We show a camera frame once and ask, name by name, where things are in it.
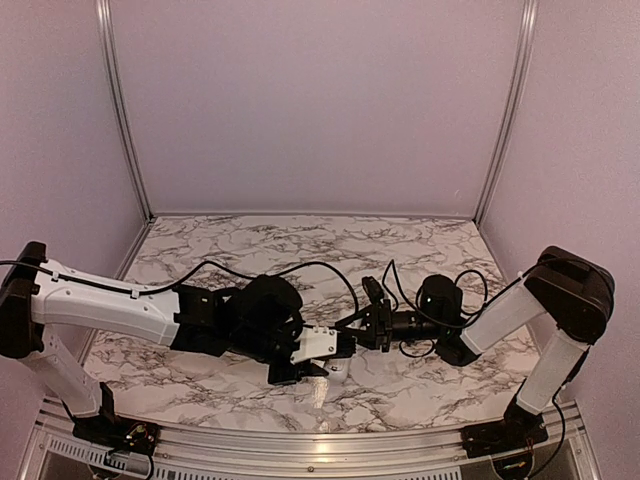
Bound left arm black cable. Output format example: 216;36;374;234
0;259;361;331

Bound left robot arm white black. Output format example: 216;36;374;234
1;242;338;445

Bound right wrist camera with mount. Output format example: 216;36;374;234
361;276;389;305

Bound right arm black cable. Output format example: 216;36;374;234
382;259;526;359

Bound left rear aluminium post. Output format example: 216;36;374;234
95;0;154;223

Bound white remote control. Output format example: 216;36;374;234
311;358;351;384

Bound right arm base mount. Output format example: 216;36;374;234
460;418;549;458

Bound aluminium post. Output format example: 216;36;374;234
473;0;539;229
95;0;154;223

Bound right rear aluminium post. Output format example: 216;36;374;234
473;0;539;229

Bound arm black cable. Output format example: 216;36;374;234
382;259;526;359
0;259;361;331

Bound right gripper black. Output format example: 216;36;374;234
337;299;444;352

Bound front aluminium frame rail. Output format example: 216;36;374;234
18;398;601;479

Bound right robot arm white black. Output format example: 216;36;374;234
335;246;615;448

